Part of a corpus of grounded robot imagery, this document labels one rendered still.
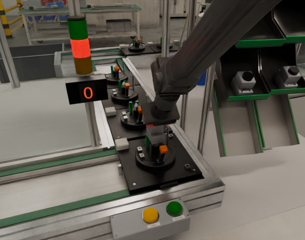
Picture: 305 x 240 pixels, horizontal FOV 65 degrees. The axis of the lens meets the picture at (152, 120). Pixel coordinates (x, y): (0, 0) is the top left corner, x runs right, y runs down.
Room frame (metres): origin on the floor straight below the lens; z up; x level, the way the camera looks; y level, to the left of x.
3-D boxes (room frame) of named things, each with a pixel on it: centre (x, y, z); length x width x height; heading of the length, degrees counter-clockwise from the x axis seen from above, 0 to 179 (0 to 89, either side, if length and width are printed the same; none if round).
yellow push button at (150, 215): (0.42, 0.00, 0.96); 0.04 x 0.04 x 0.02
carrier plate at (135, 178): (0.65, -0.01, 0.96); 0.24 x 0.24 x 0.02; 18
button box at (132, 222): (0.42, 0.00, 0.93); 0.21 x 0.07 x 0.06; 108
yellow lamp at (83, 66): (0.70, 0.21, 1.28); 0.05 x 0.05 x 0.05
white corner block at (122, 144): (0.71, 0.11, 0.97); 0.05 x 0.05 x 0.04; 18
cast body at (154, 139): (0.65, -0.01, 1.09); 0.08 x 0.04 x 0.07; 17
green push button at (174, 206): (0.44, -0.06, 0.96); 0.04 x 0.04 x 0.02
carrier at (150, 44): (2.08, -0.10, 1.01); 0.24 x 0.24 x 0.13; 18
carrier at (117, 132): (0.89, 0.07, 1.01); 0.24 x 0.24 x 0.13; 18
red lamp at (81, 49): (0.70, 0.21, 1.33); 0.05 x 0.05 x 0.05
